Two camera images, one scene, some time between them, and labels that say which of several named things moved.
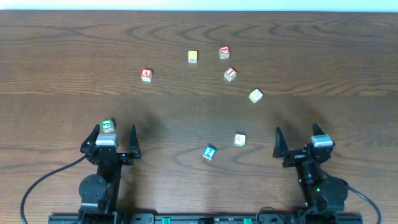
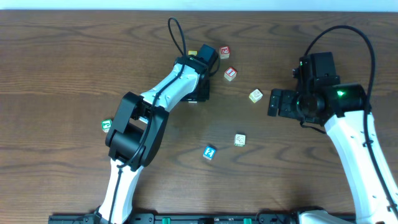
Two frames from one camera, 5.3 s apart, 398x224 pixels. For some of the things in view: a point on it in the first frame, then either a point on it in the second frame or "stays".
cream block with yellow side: x=255 y=96 stays
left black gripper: x=109 y=157 → x=201 y=91
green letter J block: x=107 y=126 stays
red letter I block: x=230 y=74 stays
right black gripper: x=300 y=156 → x=285 y=102
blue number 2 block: x=209 y=152 stays
